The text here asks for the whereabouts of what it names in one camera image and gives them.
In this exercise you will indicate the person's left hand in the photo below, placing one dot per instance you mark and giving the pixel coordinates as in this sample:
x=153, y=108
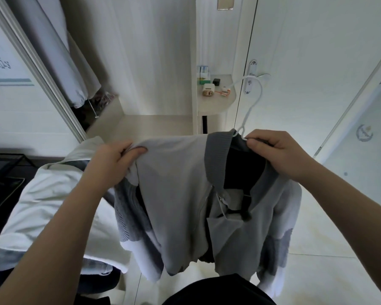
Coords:
x=111, y=165

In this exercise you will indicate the person's right hand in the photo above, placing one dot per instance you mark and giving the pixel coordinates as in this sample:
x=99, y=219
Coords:
x=282, y=154

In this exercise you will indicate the grey two-tone jacket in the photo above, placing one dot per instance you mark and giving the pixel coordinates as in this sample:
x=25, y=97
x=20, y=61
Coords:
x=178, y=200

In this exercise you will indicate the white hoodie with blue letters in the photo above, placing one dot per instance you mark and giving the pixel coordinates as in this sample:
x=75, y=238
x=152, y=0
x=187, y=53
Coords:
x=47, y=47

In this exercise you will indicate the person's right forearm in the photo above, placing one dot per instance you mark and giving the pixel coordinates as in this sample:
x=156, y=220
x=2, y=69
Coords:
x=355, y=219

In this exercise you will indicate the person's left forearm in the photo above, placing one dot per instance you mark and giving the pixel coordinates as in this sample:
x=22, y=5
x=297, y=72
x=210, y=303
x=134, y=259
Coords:
x=44, y=251

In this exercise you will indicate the person's dark shirt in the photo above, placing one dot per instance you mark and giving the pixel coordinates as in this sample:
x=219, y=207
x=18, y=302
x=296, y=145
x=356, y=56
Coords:
x=216, y=292

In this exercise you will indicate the dark fabric pile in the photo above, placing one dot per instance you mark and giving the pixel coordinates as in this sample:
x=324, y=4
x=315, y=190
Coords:
x=101, y=103

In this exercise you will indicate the rounded corner shelf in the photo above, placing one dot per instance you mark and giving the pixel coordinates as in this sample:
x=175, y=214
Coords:
x=219, y=104

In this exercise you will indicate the small pink ornament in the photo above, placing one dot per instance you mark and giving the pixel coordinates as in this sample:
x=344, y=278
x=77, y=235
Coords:
x=225, y=91

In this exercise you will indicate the white door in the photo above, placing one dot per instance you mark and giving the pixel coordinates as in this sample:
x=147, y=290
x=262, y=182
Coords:
x=317, y=66

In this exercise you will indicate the small black item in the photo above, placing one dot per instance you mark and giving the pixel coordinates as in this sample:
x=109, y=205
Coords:
x=216, y=82

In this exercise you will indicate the small white blue box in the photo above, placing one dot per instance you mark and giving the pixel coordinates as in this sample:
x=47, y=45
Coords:
x=204, y=73

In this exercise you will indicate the beige switch plate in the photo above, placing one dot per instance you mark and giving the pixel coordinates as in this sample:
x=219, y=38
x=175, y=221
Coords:
x=225, y=2

